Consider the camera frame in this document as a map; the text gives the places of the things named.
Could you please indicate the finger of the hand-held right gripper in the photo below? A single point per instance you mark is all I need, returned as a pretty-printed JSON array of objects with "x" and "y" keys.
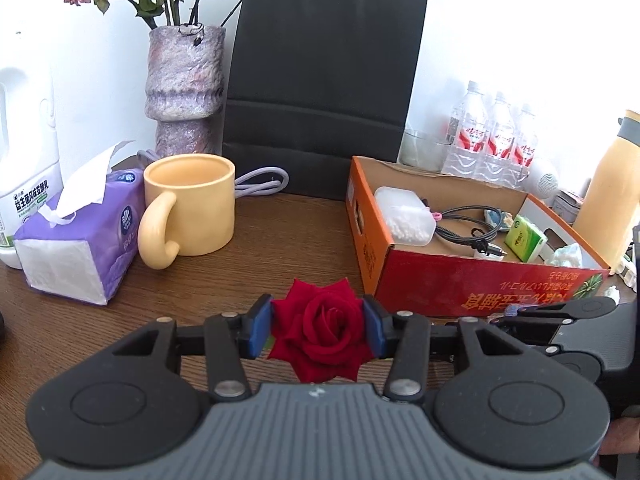
[{"x": 560, "y": 309}]

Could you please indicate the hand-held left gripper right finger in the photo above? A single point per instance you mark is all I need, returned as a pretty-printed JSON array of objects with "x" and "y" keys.
[{"x": 375, "y": 329}]

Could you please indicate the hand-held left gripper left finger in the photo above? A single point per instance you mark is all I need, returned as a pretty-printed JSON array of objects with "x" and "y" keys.
[{"x": 260, "y": 327}]

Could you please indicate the iridescent plastic bag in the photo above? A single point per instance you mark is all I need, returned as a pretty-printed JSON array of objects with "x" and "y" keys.
[{"x": 565, "y": 256}]

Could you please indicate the red rose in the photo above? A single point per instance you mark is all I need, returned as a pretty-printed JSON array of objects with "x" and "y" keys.
[{"x": 320, "y": 325}]

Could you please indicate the red cardboard box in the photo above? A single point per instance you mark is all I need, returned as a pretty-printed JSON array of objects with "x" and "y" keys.
[{"x": 425, "y": 280}]

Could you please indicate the green tissue pack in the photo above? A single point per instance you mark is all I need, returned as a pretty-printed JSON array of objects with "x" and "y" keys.
[{"x": 525, "y": 240}]

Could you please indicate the clear cotton swab box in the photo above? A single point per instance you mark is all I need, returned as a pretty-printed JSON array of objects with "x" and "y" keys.
[{"x": 405, "y": 215}]

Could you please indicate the person's right hand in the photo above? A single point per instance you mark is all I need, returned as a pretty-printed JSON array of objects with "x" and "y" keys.
[{"x": 625, "y": 437}]

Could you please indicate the white power strip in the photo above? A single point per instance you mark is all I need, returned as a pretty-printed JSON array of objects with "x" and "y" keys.
[{"x": 627, "y": 266}]

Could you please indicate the grey metal tin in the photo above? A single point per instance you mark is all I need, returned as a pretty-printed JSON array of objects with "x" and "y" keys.
[{"x": 570, "y": 205}]

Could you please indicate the yellow thermos jug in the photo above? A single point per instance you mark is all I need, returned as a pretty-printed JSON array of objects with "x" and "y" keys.
[{"x": 612, "y": 195}]

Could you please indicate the white robot speaker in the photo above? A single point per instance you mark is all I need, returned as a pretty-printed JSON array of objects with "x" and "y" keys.
[{"x": 547, "y": 182}]

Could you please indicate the yellow mug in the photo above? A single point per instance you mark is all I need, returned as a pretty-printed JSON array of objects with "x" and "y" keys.
[{"x": 195, "y": 205}]

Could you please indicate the clear water bottle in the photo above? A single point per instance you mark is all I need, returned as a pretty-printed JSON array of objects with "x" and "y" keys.
[
  {"x": 525, "y": 150},
  {"x": 467, "y": 130},
  {"x": 499, "y": 140}
]

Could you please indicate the glass cup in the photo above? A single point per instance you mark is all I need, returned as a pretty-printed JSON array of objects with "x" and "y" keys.
[{"x": 422, "y": 152}]

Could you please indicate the purple tissue pack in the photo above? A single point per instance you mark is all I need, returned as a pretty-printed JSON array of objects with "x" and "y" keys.
[{"x": 80, "y": 250}]

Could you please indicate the black paper bag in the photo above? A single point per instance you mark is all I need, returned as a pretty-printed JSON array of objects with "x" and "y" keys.
[{"x": 320, "y": 85}]

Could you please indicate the purple textured vase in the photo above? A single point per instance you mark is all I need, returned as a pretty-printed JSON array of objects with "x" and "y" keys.
[{"x": 185, "y": 75}]

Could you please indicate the white detergent bottle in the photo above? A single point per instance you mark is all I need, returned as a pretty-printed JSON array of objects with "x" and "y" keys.
[{"x": 25, "y": 160}]

